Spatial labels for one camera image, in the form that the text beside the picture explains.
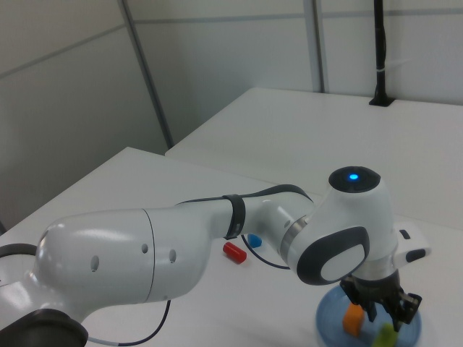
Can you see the orange rectangular block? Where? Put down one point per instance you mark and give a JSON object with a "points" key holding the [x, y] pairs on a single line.
{"points": [[352, 318]]}

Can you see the black pole with base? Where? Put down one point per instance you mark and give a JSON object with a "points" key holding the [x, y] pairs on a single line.
{"points": [[380, 54]]}

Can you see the red cylinder block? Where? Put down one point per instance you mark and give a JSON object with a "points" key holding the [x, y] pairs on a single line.
{"points": [[235, 252]]}

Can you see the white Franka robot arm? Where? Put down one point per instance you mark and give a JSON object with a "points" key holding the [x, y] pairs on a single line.
{"points": [[108, 253]]}

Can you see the blue block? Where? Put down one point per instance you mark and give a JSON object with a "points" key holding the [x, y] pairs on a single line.
{"points": [[255, 240]]}

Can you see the slim grey partition post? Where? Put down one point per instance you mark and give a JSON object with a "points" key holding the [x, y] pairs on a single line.
{"points": [[320, 47]]}

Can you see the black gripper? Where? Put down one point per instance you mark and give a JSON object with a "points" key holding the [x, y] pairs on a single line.
{"points": [[376, 289]]}

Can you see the blue plate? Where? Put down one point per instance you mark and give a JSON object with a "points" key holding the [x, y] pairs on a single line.
{"points": [[329, 318]]}

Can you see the green rectangular block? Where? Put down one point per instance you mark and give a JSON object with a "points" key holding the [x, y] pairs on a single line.
{"points": [[385, 336]]}

